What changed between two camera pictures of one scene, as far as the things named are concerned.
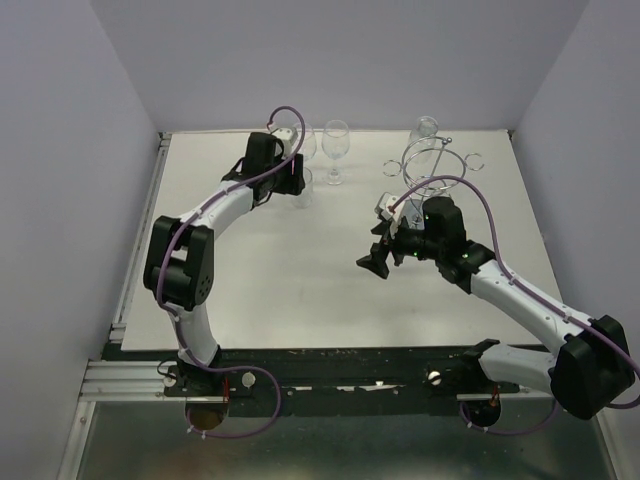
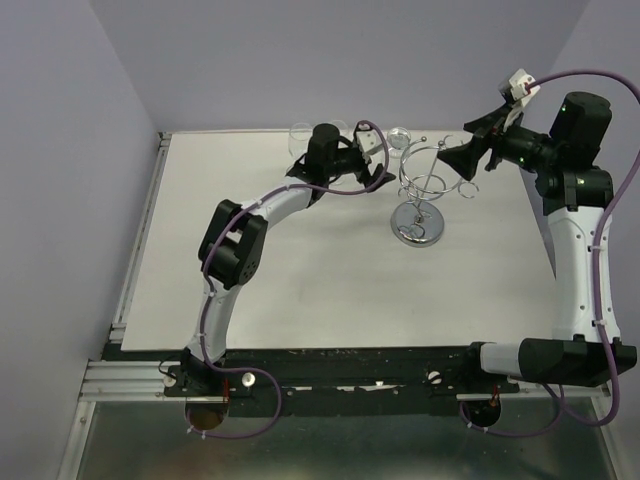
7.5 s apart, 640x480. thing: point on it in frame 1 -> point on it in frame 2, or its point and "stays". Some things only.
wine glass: (425, 133) -> (398, 138)
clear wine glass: (307, 142) stays
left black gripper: (293, 183) -> (368, 180)
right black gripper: (376, 261) -> (465, 158)
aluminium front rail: (144, 381) stays
